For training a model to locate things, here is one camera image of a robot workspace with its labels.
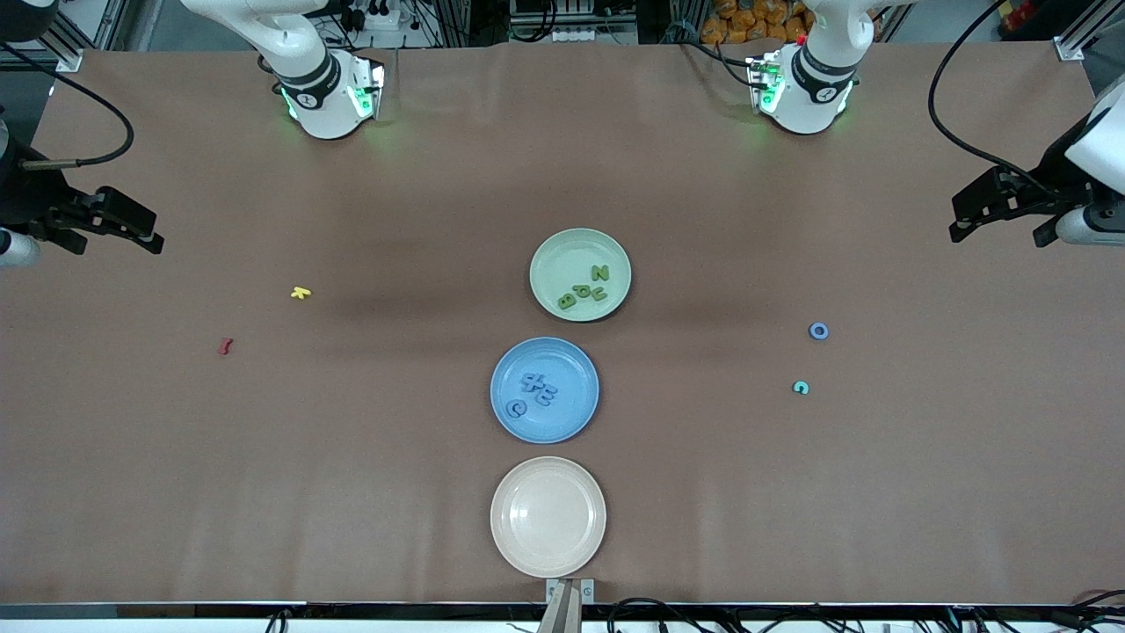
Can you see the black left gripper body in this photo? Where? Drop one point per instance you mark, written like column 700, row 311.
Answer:
column 1051, row 178

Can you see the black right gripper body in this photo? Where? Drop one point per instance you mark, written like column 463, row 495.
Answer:
column 29, row 195

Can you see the green foam letter N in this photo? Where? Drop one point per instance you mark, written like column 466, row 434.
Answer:
column 600, row 273

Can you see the green foam letter P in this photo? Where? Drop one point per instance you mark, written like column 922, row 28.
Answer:
column 581, row 290

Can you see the green foam letter B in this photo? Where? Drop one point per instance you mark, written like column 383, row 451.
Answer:
column 567, row 301

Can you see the blue foam digit 6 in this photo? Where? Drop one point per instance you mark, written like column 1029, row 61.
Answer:
column 526, row 386

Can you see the blue foam letter E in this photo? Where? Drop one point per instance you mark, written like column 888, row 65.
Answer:
column 547, row 396

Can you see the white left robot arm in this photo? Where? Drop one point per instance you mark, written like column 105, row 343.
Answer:
column 813, row 79

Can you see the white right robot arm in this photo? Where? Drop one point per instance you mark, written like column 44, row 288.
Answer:
column 330, row 88

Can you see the yellow foam letter K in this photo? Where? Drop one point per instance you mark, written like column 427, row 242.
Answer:
column 301, row 293

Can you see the blue foam letter O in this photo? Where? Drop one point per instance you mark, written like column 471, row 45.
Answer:
column 812, row 332

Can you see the red background object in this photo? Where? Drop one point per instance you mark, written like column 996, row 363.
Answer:
column 1024, row 7

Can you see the orange objects pile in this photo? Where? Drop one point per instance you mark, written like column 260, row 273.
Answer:
column 747, row 22

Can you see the brown table cover sheet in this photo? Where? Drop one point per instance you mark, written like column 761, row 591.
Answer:
column 791, row 492

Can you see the power strip with plugs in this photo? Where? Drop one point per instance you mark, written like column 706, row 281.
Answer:
column 378, row 16

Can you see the pale green plate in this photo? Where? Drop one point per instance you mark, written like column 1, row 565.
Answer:
column 554, row 259

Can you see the white power strip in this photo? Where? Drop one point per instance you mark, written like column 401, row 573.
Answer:
column 580, row 34

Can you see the blue plate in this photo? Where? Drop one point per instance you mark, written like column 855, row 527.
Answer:
column 571, row 422

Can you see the beige plate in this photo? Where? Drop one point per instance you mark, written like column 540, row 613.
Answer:
column 547, row 517

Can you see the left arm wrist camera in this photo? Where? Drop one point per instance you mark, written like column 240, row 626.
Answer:
column 1090, row 227

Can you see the aluminium frame post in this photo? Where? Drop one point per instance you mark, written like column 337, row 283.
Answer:
column 79, row 35
column 1085, row 31

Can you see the dark table edge rail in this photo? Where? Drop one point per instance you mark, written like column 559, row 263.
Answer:
column 352, row 610

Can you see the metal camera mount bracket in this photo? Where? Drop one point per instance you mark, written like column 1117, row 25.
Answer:
column 571, row 598

